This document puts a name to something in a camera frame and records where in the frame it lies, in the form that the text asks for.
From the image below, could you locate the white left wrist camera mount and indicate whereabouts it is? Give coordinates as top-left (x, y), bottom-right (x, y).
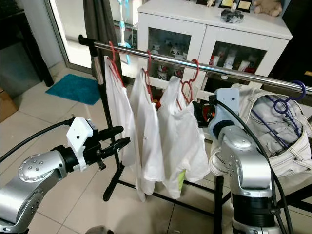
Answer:
top-left (66, 117), bottom-right (97, 172)

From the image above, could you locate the dark grey bundled object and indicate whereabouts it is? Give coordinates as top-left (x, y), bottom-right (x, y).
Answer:
top-left (220, 8), bottom-right (245, 24)

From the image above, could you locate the grey robot foot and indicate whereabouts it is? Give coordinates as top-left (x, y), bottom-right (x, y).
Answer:
top-left (85, 225), bottom-right (114, 234)

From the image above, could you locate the black furniture unit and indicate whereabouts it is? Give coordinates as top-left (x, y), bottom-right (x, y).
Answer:
top-left (0, 0), bottom-right (55, 88)

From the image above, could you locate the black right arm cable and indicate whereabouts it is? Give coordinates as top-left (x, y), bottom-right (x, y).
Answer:
top-left (214, 99), bottom-right (294, 234)

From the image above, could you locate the small printed cardboard box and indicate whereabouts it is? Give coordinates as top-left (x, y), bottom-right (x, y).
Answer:
top-left (0, 90), bottom-right (18, 123)

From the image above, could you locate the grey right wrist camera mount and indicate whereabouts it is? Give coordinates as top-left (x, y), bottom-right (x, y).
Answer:
top-left (207, 87), bottom-right (241, 140)

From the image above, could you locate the steel clothes rack black stand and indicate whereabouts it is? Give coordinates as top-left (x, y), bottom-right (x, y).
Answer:
top-left (78, 35), bottom-right (312, 234)

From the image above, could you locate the white glass door cabinet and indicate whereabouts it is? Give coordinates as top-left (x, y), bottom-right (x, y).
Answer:
top-left (136, 0), bottom-right (294, 100)

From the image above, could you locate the grey curtain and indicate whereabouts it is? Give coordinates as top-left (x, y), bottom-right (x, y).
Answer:
top-left (82, 0), bottom-right (114, 84)

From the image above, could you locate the red wire hanger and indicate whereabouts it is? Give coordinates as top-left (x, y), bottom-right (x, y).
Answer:
top-left (178, 59), bottom-right (200, 109)
top-left (140, 50), bottom-right (159, 107)
top-left (106, 41), bottom-right (126, 89)

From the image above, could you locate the teal floor mat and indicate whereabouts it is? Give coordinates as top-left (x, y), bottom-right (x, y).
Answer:
top-left (45, 74), bottom-right (102, 106)

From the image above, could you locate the beige plush toy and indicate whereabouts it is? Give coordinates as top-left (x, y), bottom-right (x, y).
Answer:
top-left (253, 0), bottom-right (283, 17)

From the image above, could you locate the purple hanger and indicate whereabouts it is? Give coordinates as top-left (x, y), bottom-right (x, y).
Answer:
top-left (262, 80), bottom-right (308, 143)

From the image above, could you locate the light blue hanging strap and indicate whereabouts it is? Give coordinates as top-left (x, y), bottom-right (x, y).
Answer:
top-left (117, 0), bottom-right (133, 65)

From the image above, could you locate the beige denim garment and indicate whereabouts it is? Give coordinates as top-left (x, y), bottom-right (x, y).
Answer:
top-left (209, 83), bottom-right (312, 179)

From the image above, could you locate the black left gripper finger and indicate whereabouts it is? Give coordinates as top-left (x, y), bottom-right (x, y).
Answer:
top-left (101, 137), bottom-right (131, 156)
top-left (96, 126), bottom-right (124, 141)

